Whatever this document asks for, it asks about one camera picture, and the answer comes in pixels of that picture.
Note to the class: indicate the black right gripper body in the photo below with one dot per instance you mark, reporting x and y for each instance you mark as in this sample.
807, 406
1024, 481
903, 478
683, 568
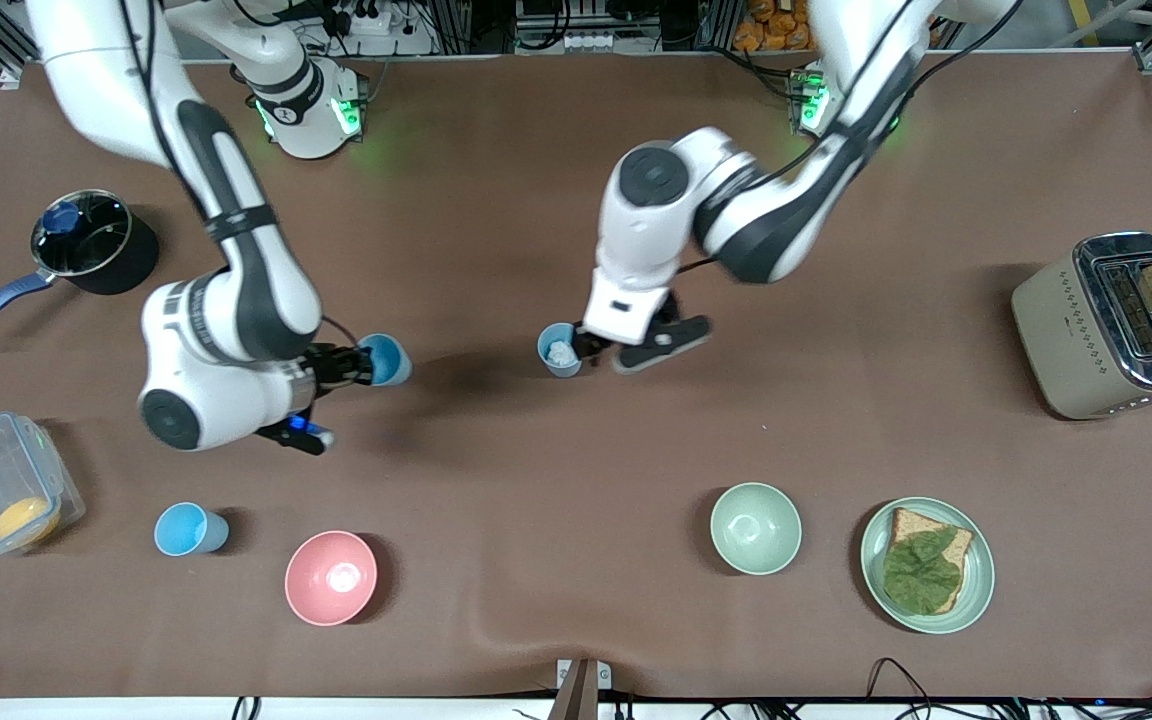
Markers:
333, 366

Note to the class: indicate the blue plastic cup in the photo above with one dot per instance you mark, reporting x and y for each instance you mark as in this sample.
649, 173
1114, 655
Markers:
388, 360
188, 529
558, 352

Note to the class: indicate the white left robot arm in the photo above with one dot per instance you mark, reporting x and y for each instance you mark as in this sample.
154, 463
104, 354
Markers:
736, 210

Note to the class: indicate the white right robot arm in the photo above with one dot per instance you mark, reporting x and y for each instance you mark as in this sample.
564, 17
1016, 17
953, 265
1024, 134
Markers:
236, 300

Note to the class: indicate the pink bowl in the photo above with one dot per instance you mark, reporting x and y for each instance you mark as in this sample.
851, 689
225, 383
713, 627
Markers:
330, 578

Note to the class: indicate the green bowl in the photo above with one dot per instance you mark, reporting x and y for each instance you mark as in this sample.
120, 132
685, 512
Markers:
755, 528

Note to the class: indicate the white power strip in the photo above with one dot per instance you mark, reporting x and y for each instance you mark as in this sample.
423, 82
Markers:
588, 42

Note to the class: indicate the orange food piece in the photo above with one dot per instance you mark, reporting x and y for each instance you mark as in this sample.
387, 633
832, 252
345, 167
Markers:
24, 519

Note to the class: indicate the bag of orange buns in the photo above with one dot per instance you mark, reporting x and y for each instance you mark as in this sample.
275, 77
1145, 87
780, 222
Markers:
786, 28

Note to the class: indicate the green lettuce leaf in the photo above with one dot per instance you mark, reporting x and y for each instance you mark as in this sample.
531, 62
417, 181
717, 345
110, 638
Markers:
921, 572

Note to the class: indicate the brown bread slice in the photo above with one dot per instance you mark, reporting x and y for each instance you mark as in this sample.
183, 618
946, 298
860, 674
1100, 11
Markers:
954, 545

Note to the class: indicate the green plate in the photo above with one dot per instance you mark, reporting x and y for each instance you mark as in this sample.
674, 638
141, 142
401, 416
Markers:
976, 590

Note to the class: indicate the beige metal toaster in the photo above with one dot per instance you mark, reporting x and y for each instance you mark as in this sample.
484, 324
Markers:
1066, 340

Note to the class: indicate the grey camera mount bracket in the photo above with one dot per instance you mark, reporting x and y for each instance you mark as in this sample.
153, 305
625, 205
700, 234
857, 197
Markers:
582, 680

